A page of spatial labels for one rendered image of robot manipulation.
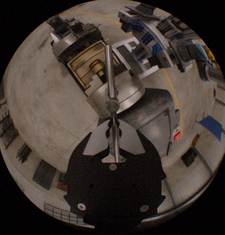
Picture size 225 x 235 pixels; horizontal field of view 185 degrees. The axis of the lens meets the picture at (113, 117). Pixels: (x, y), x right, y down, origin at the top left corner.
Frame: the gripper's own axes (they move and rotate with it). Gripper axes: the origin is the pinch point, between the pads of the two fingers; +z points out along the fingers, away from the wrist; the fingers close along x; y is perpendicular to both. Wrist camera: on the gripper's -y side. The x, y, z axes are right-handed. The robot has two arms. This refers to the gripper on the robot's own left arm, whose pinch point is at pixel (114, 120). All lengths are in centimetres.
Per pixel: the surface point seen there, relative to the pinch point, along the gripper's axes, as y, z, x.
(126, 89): -4.5, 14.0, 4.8
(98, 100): -0.9, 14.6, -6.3
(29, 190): 349, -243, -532
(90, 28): -62, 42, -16
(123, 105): 1.5, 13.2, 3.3
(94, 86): -6.5, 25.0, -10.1
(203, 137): 413, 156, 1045
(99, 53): -35, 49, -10
